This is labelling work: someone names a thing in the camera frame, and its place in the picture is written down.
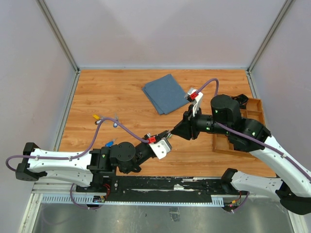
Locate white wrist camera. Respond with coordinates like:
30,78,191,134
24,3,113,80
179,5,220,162
185,88,203,117
149,138,172,160

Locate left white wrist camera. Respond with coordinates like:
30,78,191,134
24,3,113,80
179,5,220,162
149,138,172,160

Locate folded blue cloth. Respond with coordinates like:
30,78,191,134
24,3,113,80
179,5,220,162
142,74,188,115

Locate wooden compartment tray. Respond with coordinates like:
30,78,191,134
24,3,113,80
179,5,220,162
212,98,265,158

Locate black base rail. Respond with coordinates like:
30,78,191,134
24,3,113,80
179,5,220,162
70,175,252,207

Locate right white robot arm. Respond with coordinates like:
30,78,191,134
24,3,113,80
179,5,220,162
172,94,311,215

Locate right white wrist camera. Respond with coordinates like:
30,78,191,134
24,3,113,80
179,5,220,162
185,88,203,117

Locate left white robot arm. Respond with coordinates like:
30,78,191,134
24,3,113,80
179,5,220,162
15,131,172,192

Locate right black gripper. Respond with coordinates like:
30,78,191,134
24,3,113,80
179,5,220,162
171,104,230,140

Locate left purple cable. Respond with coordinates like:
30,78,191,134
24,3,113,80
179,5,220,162
5,117,153,172

